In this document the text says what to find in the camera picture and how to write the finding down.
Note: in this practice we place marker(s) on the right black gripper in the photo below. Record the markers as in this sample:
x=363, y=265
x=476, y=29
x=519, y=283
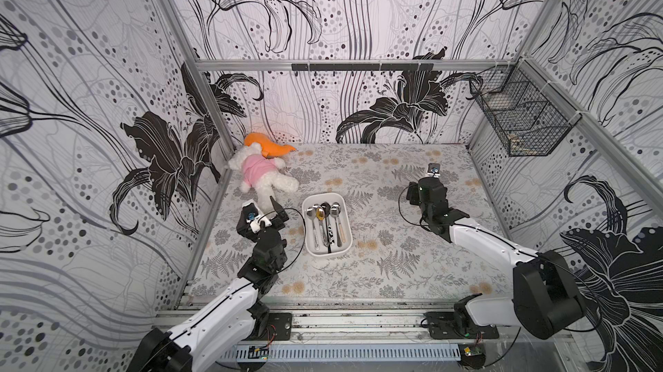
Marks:
x=432, y=182

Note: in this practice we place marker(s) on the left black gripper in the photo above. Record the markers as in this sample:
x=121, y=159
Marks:
x=280, y=218

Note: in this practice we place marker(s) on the spoon with beige handle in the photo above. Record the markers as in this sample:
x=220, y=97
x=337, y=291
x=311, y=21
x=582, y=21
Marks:
x=335, y=213

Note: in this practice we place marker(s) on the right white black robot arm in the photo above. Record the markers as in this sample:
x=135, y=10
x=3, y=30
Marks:
x=545, y=298

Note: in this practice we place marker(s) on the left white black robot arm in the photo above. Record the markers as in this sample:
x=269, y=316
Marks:
x=237, y=313

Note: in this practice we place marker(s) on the white rectangular storage tray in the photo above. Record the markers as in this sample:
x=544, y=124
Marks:
x=329, y=197

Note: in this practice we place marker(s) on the white teddy bear pink shirt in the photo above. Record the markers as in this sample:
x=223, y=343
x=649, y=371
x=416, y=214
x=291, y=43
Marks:
x=262, y=175

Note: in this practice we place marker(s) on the orange plush toy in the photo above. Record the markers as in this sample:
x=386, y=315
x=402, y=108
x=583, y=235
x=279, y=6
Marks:
x=270, y=149

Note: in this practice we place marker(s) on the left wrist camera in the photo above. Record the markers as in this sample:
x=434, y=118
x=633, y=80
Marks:
x=254, y=217

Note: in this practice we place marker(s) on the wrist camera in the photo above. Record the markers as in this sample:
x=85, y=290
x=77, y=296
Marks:
x=254, y=217
x=433, y=170

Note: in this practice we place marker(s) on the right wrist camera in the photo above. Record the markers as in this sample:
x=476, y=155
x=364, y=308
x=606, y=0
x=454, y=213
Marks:
x=433, y=170

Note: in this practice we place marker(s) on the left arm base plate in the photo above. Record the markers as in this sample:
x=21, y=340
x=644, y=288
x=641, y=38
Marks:
x=272, y=327

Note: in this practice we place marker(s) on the aluminium front rail frame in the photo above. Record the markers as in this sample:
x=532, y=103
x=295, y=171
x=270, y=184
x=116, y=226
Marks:
x=358, y=320

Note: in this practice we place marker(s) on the black wire basket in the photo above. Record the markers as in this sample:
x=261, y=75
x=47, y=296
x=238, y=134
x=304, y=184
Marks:
x=520, y=112

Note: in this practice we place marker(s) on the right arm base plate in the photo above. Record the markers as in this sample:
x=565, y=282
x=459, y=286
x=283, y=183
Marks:
x=447, y=325

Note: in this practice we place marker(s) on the white slotted cable duct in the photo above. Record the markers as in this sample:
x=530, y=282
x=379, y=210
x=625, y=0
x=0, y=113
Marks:
x=302, y=353

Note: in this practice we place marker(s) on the black bar on rail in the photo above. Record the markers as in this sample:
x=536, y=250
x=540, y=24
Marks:
x=362, y=67

